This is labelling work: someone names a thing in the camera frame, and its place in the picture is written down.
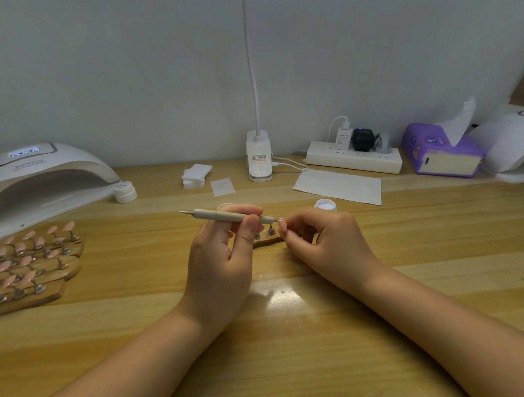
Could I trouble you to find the white power strip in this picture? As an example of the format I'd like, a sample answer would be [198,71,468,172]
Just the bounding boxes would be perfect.
[305,133,405,180]

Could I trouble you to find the grey dotting pen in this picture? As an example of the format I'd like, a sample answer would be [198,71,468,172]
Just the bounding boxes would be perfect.
[179,203,279,232]

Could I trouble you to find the person's right forearm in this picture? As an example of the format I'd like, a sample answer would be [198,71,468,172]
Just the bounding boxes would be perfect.
[353,254,524,397]

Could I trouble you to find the white paper sheet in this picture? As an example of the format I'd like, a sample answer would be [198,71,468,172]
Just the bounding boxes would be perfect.
[291,163,383,212]

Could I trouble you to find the white tissue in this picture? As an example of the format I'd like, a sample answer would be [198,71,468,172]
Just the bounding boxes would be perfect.
[438,97,480,147]

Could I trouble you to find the wooden stands with pink nails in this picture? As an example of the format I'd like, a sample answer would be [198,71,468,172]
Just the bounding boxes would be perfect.
[0,219,89,318]

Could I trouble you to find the person's left hand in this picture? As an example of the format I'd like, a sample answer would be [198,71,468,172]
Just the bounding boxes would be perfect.
[171,201,274,339]

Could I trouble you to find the wooden nail holder strip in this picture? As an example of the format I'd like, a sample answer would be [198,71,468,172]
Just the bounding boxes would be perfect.
[250,225,288,248]

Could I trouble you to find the stack of white cotton pads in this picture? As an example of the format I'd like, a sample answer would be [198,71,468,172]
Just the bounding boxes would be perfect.
[181,162,216,189]

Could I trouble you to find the white charger plug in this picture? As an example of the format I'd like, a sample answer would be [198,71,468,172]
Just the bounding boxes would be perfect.
[333,124,355,150]

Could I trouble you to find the purple tissue box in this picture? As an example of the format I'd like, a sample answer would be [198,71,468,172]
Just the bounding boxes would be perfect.
[401,117,489,182]

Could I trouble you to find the person's left forearm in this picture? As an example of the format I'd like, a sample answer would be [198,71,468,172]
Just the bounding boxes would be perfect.
[0,304,230,397]

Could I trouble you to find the black plug adapter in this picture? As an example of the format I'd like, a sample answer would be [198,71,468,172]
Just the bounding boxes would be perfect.
[350,126,378,153]

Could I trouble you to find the white nail lamp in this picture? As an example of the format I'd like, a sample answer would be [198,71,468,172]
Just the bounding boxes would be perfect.
[0,137,125,243]
[470,101,524,187]

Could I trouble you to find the person's right hand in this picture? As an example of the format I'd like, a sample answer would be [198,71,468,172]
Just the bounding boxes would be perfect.
[276,202,386,301]

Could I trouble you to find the small closed white jar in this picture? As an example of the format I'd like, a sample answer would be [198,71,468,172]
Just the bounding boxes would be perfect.
[113,180,139,204]

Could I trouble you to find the white desk lamp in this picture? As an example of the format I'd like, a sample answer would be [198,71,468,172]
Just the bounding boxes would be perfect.
[236,0,275,183]

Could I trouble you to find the small white paper square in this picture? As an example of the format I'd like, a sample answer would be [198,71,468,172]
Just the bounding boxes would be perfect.
[210,177,237,198]

